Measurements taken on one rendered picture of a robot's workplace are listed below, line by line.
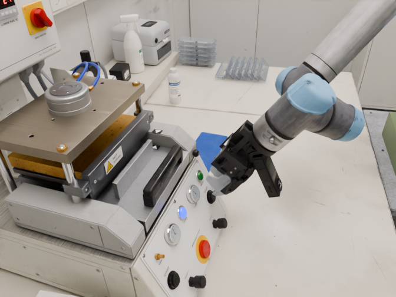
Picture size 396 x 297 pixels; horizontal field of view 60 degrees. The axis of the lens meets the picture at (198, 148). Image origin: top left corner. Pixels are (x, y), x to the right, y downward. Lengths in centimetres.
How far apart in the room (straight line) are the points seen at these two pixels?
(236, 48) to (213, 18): 33
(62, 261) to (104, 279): 9
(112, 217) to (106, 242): 5
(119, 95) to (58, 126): 14
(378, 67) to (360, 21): 207
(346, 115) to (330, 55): 15
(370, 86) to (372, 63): 19
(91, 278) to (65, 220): 15
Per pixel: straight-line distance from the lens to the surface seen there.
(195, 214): 78
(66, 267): 75
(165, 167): 66
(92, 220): 60
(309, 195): 102
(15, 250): 81
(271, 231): 90
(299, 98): 62
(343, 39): 80
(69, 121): 65
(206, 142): 119
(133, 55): 160
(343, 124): 70
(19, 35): 79
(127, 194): 68
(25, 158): 71
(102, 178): 64
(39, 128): 65
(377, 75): 290
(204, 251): 79
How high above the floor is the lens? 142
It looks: 35 degrees down
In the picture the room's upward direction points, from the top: 2 degrees counter-clockwise
